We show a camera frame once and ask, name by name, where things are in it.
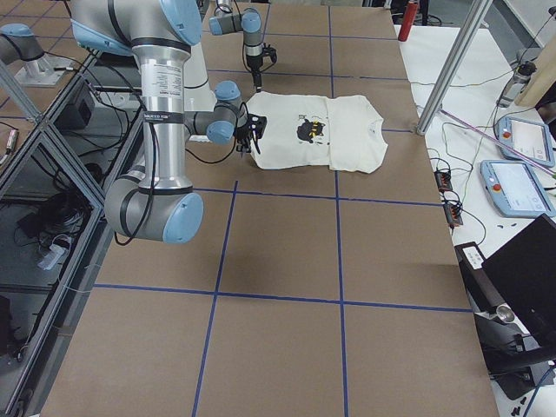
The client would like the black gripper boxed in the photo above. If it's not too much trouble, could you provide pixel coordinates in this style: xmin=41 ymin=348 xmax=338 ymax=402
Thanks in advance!
xmin=235 ymin=113 xmax=267 ymax=156
xmin=246 ymin=54 xmax=263 ymax=93

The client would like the near blue teach pendant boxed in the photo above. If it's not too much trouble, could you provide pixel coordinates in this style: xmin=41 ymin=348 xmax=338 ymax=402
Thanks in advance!
xmin=480 ymin=160 xmax=555 ymax=218

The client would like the red cylinder bottle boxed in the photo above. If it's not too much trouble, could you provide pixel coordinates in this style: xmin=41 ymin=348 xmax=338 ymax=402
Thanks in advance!
xmin=398 ymin=0 xmax=419 ymax=42

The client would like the blue teach pendant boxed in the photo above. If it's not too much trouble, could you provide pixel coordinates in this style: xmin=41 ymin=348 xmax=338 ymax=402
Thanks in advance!
xmin=496 ymin=116 xmax=555 ymax=168
xmin=480 ymin=160 xmax=555 ymax=218

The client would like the aluminium frame post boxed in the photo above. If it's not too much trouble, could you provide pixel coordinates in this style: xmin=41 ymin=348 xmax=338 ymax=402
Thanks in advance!
xmin=415 ymin=0 xmax=493 ymax=136

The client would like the orange black connector board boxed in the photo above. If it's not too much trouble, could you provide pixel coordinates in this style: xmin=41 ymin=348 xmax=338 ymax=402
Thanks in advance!
xmin=434 ymin=169 xmax=453 ymax=192

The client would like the far blue teach pendant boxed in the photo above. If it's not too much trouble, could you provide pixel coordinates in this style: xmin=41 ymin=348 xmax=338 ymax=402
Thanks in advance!
xmin=496 ymin=116 xmax=555 ymax=168

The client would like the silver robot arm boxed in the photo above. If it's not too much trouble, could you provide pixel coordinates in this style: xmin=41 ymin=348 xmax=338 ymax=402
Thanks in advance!
xmin=208 ymin=1 xmax=267 ymax=92
xmin=71 ymin=1 xmax=267 ymax=244

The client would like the cream long-sleeve cat shirt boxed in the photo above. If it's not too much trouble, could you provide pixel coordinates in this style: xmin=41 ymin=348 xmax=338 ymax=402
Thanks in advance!
xmin=248 ymin=92 xmax=387 ymax=174

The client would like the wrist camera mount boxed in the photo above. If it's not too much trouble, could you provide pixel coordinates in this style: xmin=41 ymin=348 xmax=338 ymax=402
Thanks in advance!
xmin=262 ymin=43 xmax=277 ymax=67

